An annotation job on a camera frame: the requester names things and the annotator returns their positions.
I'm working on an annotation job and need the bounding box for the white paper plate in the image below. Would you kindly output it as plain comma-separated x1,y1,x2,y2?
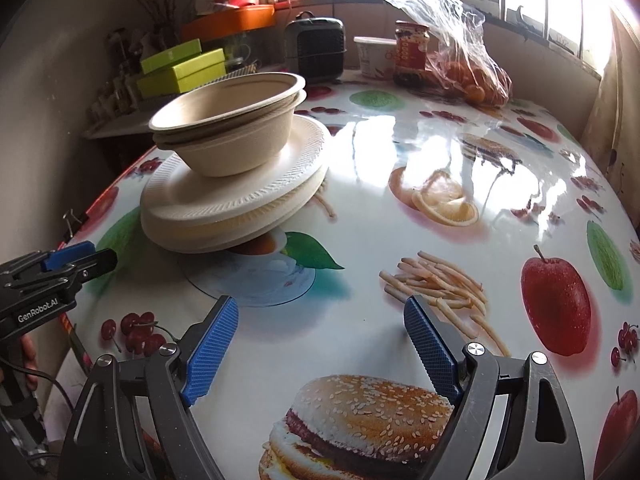
144,173,321,255
140,159,329,246
140,115,331,229

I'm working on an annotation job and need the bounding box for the white paper plate bottom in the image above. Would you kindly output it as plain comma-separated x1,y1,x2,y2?
144,173,321,255

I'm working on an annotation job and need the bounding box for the beige paper bowl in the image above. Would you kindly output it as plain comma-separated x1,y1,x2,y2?
148,72,306,133
153,90,307,178

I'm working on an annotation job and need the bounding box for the person left hand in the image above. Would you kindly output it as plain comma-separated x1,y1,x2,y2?
9,335,38,392

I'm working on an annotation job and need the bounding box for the metal binder clip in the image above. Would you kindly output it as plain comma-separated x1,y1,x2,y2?
62,209,89,243

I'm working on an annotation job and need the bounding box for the grey side shelf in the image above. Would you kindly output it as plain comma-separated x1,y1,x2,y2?
81,62,262,141

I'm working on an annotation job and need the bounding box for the fruit print tablecloth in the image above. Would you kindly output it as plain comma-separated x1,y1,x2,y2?
66,80,639,479

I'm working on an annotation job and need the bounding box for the lower green box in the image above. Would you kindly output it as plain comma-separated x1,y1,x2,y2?
137,49,227,99

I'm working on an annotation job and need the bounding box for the green box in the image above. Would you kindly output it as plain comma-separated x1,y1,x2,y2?
137,49,227,99
141,39,202,75

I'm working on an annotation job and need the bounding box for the upper green box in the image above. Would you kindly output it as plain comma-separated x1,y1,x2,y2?
141,39,202,75

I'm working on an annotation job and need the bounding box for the beige curtain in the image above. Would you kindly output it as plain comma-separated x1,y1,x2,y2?
580,16,640,228

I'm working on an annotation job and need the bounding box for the orange tray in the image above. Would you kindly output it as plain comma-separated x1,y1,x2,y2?
180,4,276,44

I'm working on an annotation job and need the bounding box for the grey portable heater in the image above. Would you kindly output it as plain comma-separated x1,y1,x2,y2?
284,11,346,84

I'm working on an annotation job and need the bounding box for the plastic bag of oranges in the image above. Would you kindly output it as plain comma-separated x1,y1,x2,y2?
384,0,512,108

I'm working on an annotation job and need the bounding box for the white round tub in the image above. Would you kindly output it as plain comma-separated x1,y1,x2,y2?
354,36,396,80

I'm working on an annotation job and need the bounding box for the red label sauce jar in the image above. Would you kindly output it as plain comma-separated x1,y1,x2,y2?
394,21,430,88

